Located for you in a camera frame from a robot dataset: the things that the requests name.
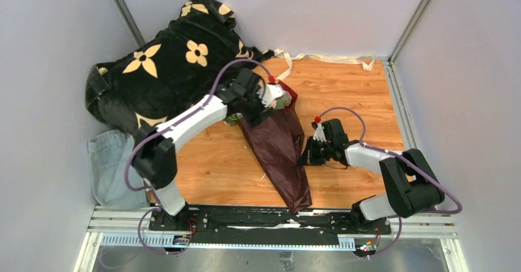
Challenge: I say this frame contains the dark red wrapping paper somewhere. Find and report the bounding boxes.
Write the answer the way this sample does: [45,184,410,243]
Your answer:
[238,80,312,212]

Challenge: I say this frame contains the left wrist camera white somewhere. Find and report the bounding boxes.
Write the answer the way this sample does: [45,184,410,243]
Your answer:
[257,84,284,108]

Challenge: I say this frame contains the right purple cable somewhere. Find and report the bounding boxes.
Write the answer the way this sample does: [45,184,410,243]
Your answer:
[313,106,464,258]

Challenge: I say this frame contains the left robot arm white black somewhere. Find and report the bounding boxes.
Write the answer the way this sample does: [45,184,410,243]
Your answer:
[129,68,284,230]

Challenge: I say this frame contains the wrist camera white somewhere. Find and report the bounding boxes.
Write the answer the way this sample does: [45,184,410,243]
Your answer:
[257,84,284,108]
[312,122,327,142]

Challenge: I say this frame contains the pink fake flower stem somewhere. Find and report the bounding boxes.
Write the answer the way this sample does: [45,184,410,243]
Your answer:
[271,92,292,110]

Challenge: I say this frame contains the aluminium frame rail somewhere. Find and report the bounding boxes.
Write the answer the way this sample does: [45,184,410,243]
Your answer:
[74,204,469,271]

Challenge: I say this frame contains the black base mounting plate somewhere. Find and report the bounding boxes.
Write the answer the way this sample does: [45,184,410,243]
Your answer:
[148,204,391,247]

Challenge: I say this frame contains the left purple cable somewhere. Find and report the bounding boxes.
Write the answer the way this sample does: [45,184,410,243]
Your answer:
[123,58,278,256]

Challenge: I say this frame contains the light blue denim cloth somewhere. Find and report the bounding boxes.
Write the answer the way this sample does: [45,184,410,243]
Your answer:
[88,130,150,210]

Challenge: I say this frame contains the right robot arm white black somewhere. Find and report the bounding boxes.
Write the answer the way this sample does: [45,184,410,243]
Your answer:
[297,119,445,231]

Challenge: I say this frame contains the black blanket cream flowers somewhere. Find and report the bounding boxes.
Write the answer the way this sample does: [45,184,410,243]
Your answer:
[85,0,274,136]

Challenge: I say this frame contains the purple cable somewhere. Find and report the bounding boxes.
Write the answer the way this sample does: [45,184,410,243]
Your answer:
[313,106,464,258]
[123,58,278,256]

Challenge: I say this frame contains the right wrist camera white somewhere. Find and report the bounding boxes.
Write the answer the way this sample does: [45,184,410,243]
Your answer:
[312,122,327,142]

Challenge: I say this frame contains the cream ribbon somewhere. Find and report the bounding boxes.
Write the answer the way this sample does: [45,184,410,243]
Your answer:
[273,49,375,82]

